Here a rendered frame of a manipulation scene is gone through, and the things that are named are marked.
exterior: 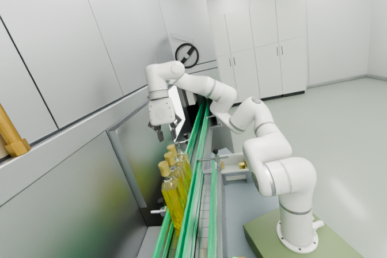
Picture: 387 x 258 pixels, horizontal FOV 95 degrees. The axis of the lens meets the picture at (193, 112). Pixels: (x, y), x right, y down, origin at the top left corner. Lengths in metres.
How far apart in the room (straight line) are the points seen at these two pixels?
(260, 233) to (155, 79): 0.69
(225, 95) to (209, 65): 0.91
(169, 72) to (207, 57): 0.98
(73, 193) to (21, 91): 0.26
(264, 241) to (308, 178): 0.31
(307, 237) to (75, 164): 0.73
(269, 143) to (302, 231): 0.29
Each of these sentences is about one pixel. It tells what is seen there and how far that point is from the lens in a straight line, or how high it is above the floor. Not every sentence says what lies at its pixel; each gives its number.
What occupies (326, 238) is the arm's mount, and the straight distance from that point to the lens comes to 0.85.
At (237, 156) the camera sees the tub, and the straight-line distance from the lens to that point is 1.20.
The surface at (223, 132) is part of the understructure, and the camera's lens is 1.84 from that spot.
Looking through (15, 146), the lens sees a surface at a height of 1.41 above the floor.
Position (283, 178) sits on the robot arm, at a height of 1.12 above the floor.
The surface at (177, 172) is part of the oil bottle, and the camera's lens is 0.72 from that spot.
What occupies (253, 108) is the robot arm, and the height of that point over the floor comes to 1.24.
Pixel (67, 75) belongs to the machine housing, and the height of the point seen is 1.52.
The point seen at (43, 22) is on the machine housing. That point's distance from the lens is 0.62.
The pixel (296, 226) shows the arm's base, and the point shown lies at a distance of 0.73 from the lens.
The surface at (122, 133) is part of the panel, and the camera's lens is 0.68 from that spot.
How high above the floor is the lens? 1.49
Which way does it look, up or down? 18 degrees down
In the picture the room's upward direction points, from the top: 14 degrees counter-clockwise
